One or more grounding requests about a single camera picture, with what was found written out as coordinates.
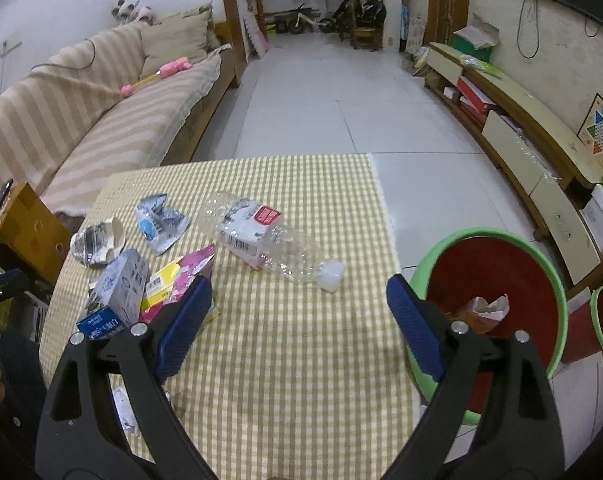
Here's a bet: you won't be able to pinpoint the green box with papers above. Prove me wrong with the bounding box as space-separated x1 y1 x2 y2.
451 13 500 64

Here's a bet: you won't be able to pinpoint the small wooden chair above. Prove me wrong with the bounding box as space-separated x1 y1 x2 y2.
351 25 383 52

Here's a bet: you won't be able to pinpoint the beige cushion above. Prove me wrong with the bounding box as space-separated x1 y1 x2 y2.
171 2 223 52
140 10 213 67

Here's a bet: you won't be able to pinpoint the blue grey wrapper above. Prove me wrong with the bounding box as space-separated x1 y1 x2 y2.
134 193 190 256

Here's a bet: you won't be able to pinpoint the clear plastic bottle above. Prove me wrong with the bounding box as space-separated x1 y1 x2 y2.
196 191 345 294

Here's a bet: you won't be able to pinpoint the flat green packet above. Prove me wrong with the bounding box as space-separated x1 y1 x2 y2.
458 55 505 79

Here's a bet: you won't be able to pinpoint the pink yellow snack wrapper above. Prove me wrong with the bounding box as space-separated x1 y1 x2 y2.
140 259 220 324

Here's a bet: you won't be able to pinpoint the black television cable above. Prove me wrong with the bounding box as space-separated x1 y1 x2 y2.
517 0 541 60

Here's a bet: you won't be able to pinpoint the pink plastic bag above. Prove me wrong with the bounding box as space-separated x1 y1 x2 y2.
174 243 217 292

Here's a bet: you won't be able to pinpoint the checked yellow tablecloth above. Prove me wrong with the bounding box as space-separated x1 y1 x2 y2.
38 154 423 480

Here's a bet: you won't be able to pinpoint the pink foam mats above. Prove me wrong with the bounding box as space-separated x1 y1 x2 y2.
240 12 270 59

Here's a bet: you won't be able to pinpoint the red flat box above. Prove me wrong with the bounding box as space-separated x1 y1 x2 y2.
455 76 497 115

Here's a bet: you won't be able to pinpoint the small red bin green rim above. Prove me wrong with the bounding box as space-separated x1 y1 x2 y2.
560 285 603 367

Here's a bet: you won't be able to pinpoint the crumpled white foil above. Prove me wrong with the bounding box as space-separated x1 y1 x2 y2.
112 387 145 437

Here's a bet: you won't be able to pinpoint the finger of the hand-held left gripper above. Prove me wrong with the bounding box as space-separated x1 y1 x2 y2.
0 267 30 311

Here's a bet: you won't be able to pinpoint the wooden side table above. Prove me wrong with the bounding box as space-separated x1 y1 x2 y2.
0 179 73 287

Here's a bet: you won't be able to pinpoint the panda plush toy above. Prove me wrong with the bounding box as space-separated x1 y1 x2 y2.
110 0 135 24

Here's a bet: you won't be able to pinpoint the pink toy hammer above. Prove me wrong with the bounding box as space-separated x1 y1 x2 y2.
120 57 190 99

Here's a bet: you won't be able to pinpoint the large red bin green rim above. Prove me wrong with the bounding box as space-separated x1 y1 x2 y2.
408 228 568 427

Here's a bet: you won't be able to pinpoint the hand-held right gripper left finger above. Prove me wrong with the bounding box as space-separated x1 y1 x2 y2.
35 274 218 480

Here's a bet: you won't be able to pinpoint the wooden television cabinet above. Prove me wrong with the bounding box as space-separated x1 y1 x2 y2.
423 42 603 287

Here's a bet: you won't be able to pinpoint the white balance bike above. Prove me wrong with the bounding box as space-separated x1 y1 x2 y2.
275 5 333 36

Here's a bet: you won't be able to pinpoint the blue white carton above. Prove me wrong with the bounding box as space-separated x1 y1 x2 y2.
76 249 150 342

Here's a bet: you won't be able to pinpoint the star checkers board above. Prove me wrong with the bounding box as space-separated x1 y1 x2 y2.
576 92 603 177

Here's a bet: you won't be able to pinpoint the sofa with striped beige cover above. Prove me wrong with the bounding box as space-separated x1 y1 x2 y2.
0 22 239 221

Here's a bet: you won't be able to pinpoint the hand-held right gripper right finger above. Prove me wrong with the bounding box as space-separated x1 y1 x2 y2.
380 273 568 480

